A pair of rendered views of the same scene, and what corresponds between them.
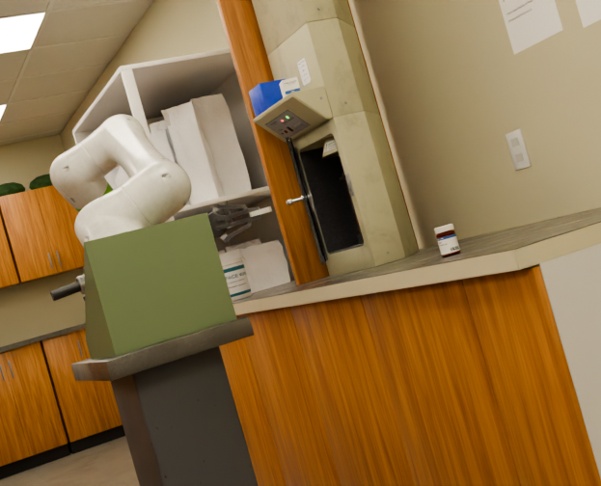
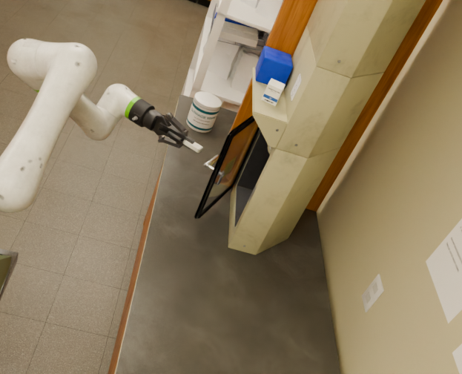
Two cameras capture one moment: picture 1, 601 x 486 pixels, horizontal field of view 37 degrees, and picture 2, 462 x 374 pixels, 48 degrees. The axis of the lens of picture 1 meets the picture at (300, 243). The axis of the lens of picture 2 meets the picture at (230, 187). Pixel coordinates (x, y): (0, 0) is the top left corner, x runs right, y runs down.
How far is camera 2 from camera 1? 1.83 m
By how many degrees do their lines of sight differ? 39
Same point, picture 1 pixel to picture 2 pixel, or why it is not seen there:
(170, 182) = (0, 203)
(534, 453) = not seen: outside the picture
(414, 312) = not seen: outside the picture
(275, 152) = not seen: hidden behind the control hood
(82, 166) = (26, 69)
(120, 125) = (61, 69)
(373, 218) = (251, 223)
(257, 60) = (301, 16)
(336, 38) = (333, 93)
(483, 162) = (363, 254)
